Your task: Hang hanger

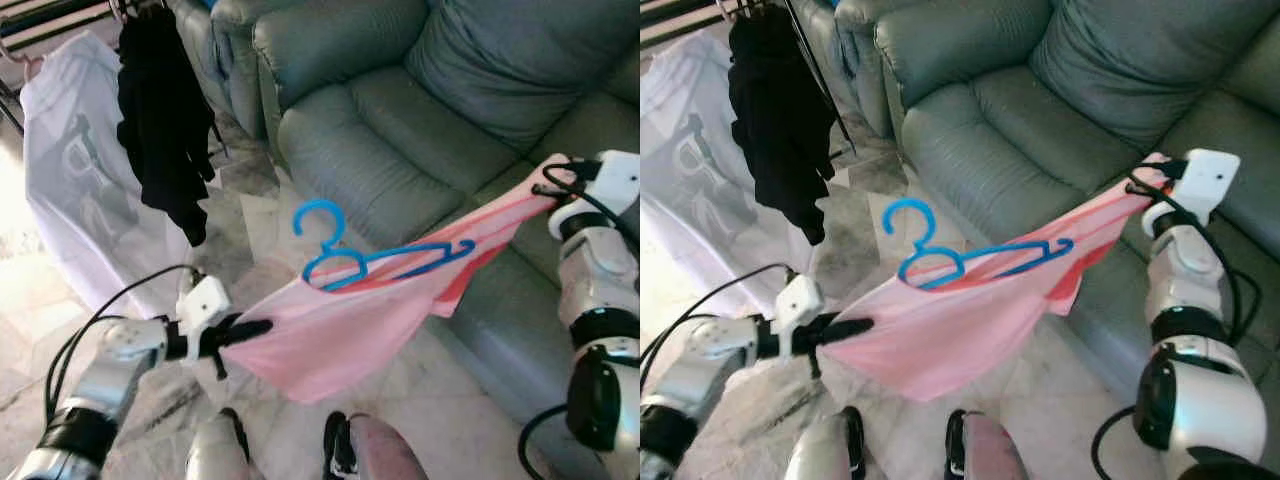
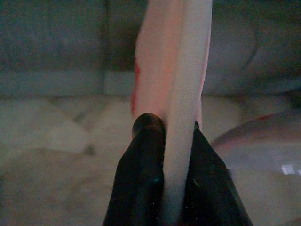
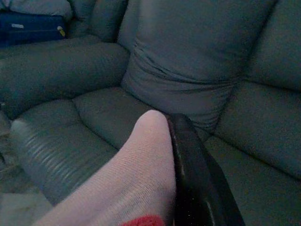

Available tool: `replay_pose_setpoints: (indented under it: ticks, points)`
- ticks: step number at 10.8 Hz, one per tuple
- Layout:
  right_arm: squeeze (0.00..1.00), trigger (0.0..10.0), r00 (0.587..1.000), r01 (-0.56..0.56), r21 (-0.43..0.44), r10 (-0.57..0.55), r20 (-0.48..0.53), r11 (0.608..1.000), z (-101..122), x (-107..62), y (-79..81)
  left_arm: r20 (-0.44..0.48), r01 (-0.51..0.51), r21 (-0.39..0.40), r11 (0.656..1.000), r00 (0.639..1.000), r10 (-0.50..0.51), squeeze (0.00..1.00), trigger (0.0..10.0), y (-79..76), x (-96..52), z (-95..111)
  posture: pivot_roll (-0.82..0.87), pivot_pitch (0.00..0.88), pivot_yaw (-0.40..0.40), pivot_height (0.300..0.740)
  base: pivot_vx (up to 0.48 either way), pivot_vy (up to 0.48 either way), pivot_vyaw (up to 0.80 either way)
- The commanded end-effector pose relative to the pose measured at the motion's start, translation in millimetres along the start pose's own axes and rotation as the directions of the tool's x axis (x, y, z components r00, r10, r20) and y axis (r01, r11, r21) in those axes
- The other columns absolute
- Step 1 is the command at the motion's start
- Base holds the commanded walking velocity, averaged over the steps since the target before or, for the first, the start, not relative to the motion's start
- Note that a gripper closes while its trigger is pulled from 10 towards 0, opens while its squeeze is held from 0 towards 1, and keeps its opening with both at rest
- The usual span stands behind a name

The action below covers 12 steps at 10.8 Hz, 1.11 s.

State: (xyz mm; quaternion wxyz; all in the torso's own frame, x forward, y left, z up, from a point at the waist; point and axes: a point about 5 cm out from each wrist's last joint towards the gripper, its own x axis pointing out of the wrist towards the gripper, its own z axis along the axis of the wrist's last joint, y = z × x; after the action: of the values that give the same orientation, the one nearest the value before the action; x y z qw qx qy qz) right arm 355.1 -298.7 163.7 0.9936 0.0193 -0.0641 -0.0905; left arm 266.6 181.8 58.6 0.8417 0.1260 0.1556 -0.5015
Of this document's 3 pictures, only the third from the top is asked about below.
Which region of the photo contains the blue bag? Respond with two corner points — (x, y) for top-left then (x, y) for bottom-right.
(0, 12), (68, 48)

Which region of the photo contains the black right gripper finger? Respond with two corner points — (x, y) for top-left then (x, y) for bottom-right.
(167, 113), (246, 226)

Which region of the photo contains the green leather sofa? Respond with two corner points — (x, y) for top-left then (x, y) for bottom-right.
(0, 0), (301, 226)

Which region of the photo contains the white garment red trim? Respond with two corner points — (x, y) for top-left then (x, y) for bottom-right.
(32, 109), (177, 226)

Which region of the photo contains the green leather armchair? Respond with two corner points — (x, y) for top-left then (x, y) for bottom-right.
(0, 0), (129, 48)

